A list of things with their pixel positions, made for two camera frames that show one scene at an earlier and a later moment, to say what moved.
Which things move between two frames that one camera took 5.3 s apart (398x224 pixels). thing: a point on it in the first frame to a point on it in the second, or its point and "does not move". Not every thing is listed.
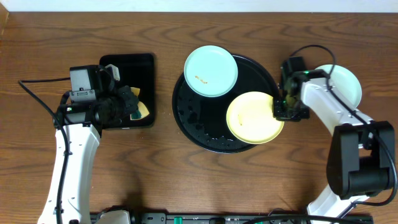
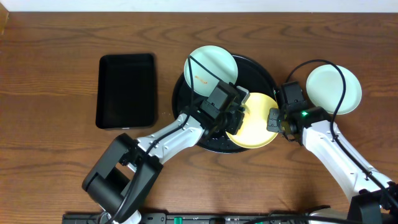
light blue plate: (344, 82) does not move
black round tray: (202, 119) does not move
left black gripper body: (129, 101) to (236, 121)
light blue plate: (211, 71) does not move
